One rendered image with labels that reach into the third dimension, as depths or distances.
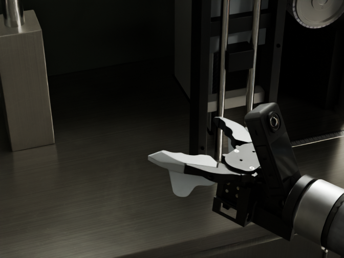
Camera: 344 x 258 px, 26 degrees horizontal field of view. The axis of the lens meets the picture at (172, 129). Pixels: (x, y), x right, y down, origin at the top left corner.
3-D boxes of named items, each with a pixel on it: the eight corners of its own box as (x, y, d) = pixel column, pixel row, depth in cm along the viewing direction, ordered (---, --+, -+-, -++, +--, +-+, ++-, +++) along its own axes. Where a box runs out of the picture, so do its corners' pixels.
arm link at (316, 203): (327, 207, 87) (358, 179, 93) (293, 191, 89) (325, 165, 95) (315, 257, 91) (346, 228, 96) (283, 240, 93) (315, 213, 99)
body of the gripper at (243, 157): (206, 209, 100) (283, 250, 93) (213, 154, 95) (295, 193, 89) (238, 186, 105) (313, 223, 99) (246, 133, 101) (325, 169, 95)
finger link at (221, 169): (183, 180, 94) (253, 187, 94) (184, 170, 93) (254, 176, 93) (184, 160, 98) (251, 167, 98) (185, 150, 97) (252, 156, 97)
